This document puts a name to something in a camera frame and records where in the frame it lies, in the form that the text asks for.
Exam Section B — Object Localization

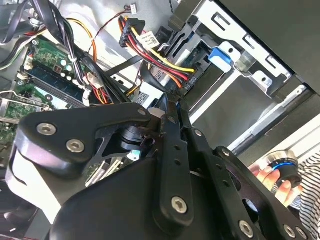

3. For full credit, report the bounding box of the person bare hand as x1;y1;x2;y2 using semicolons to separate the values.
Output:
249;164;304;208

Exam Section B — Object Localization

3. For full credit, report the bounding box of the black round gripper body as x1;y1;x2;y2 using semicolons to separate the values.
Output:
48;154;235;240

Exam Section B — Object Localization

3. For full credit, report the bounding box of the round black tool blue ring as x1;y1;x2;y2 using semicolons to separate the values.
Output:
263;149;304;190

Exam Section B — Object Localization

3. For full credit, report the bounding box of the black disk data wire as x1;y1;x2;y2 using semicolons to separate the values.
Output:
104;55;181;101

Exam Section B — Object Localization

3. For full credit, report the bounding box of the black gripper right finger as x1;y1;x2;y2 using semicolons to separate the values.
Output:
180;99;316;240

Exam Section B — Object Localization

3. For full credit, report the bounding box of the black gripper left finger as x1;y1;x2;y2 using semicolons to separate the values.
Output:
14;98;195;230

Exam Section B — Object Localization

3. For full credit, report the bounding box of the red yellow disk power wire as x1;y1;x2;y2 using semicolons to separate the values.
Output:
119;15;213;97

